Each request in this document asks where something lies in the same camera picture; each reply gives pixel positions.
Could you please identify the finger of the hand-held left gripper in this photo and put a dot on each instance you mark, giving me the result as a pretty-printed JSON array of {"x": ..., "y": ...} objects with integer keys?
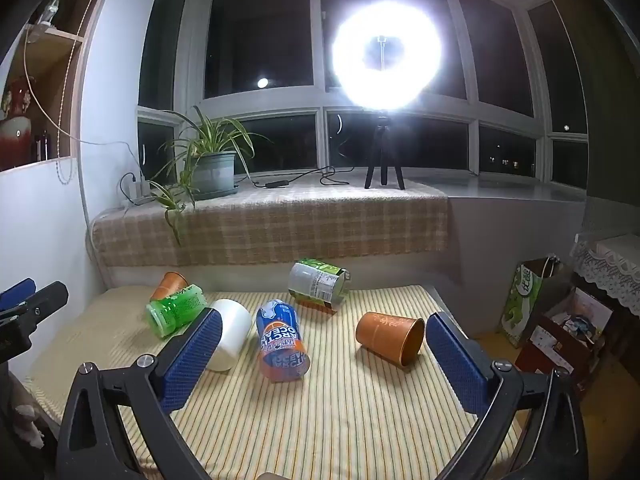
[
  {"x": 15, "y": 294},
  {"x": 42, "y": 300}
]

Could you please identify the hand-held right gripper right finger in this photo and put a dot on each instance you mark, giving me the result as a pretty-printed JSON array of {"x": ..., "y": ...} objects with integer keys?
[{"x": 456, "y": 365}]

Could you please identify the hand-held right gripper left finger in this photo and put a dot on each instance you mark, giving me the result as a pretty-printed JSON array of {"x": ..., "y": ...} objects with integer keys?
[{"x": 192, "y": 355}]

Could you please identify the small orange cup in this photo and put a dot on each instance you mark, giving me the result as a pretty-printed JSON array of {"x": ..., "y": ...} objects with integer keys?
[{"x": 169, "y": 285}]

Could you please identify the large orange cup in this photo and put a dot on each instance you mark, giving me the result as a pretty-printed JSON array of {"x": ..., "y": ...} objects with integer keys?
[{"x": 387, "y": 332}]

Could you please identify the pale fuzzy cloth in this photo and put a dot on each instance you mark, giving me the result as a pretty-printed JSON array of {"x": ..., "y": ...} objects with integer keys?
[{"x": 27, "y": 422}]

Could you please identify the green paper bag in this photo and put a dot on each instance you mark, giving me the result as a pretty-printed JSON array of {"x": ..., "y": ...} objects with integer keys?
[{"x": 522, "y": 300}]

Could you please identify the cardboard box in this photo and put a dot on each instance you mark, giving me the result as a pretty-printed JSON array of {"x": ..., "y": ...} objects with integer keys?
[{"x": 555, "y": 340}]

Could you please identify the striped yellow table mat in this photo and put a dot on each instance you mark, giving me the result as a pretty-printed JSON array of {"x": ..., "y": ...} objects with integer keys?
[{"x": 325, "y": 420}]

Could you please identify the white power strip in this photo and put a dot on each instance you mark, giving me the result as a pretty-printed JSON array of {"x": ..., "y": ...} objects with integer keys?
[{"x": 134, "y": 187}]

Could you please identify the dark bottle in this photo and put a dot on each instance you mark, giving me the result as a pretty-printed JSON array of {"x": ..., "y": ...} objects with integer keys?
[{"x": 42, "y": 147}]

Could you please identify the red vase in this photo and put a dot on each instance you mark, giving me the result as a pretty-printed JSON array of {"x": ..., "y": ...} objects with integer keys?
[{"x": 14, "y": 135}]

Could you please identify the checked beige cloth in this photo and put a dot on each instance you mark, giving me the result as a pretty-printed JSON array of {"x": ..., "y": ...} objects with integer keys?
[{"x": 300, "y": 225}]

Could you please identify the white lace cloth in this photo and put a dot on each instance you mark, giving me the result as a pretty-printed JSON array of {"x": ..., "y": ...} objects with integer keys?
[{"x": 612, "y": 265}]

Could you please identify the potted spider plant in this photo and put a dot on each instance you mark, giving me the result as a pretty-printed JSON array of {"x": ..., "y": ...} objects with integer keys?
[{"x": 214, "y": 170}]

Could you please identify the wooden shelf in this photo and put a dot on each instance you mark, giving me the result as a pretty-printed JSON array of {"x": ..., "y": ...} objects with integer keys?
[{"x": 55, "y": 105}]

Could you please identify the black tripod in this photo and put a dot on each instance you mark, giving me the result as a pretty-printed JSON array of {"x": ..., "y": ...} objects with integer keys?
[{"x": 383, "y": 160}]

